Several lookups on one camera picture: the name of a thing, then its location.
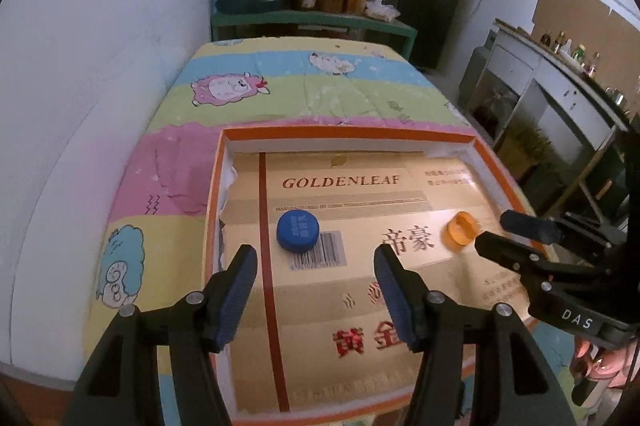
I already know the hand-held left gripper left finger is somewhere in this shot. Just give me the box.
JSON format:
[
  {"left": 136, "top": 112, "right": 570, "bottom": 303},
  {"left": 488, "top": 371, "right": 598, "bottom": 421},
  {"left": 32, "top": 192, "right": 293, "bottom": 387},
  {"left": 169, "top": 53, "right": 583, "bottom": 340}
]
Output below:
[{"left": 60, "top": 244, "right": 258, "bottom": 426}]

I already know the blue bottle cap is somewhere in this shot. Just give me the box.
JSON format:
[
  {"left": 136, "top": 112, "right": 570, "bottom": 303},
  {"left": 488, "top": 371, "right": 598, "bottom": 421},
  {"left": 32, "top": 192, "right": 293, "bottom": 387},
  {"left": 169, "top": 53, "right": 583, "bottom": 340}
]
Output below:
[{"left": 276, "top": 210, "right": 321, "bottom": 254}]

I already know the printed cartoon blanket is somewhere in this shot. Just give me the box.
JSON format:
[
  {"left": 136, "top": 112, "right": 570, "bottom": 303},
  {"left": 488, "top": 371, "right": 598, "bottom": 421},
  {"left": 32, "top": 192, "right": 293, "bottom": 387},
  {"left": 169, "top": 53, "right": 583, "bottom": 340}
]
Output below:
[{"left": 87, "top": 36, "right": 581, "bottom": 426}]

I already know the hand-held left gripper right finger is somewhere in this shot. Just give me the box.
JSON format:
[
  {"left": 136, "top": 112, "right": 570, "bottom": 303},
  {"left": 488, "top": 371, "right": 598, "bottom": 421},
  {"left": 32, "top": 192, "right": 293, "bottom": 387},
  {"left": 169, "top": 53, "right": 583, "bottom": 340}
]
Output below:
[{"left": 373, "top": 243, "right": 578, "bottom": 426}]

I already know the crate of green plants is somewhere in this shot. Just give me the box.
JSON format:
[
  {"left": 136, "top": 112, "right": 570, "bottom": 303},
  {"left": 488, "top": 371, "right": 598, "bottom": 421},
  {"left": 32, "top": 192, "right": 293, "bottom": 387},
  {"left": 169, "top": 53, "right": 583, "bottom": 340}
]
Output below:
[{"left": 499, "top": 120, "right": 568, "bottom": 179}]

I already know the small orange cap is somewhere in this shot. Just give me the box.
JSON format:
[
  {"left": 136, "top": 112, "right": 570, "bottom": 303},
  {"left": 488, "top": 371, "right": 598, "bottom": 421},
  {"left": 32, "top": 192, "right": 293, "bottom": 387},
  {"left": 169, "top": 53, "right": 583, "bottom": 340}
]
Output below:
[{"left": 440, "top": 211, "right": 480, "bottom": 253}]

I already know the clear plastic bag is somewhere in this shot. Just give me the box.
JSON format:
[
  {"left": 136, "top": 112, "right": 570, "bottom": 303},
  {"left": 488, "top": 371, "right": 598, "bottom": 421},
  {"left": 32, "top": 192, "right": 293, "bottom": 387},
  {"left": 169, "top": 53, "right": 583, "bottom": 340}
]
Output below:
[{"left": 365, "top": 0, "right": 402, "bottom": 22}]

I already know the white kitchen cabinet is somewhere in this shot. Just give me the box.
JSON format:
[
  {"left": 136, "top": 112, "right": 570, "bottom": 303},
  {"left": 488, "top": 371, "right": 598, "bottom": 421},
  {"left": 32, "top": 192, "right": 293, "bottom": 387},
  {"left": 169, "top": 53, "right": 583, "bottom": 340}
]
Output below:
[{"left": 486, "top": 18, "right": 632, "bottom": 227}]

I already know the flattened cardboard sheet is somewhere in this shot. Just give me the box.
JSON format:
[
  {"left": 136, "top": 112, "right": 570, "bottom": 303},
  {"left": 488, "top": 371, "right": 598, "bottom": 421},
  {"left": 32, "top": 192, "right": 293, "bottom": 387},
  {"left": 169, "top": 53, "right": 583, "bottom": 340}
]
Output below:
[{"left": 220, "top": 151, "right": 531, "bottom": 417}]

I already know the person's right hand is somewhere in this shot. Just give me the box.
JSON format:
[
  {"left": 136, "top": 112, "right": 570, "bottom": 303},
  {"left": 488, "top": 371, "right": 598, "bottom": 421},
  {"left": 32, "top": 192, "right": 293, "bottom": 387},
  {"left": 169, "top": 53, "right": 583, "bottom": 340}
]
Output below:
[{"left": 574, "top": 337, "right": 640, "bottom": 393}]

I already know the green table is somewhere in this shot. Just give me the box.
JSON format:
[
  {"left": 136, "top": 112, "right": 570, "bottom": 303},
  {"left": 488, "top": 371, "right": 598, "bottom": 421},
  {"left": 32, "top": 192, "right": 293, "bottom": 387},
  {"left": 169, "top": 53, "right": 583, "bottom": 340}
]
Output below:
[{"left": 210, "top": 8, "right": 418, "bottom": 64}]

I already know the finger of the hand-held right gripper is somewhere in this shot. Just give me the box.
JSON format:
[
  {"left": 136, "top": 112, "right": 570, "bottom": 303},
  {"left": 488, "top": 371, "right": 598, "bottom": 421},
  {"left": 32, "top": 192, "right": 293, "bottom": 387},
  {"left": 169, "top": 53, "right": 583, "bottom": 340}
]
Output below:
[
  {"left": 474, "top": 231, "right": 556, "bottom": 293},
  {"left": 500, "top": 209, "right": 562, "bottom": 247}
]

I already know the row of bottles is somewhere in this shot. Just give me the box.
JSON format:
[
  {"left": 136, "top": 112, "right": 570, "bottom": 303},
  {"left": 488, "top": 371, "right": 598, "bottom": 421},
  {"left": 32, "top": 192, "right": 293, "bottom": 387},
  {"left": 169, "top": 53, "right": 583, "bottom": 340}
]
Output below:
[{"left": 540, "top": 30, "right": 640, "bottom": 107}]

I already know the cardboard panel on wall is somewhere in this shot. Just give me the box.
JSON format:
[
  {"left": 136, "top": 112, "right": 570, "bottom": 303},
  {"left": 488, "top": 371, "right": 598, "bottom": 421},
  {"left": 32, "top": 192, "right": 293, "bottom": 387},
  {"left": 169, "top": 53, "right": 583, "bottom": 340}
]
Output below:
[{"left": 530, "top": 0, "right": 640, "bottom": 91}]

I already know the orange-rimmed shallow box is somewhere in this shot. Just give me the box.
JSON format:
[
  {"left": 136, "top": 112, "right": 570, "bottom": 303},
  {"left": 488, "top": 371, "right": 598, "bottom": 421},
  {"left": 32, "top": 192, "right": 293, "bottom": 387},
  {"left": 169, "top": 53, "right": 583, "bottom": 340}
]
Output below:
[{"left": 202, "top": 123, "right": 556, "bottom": 426}]

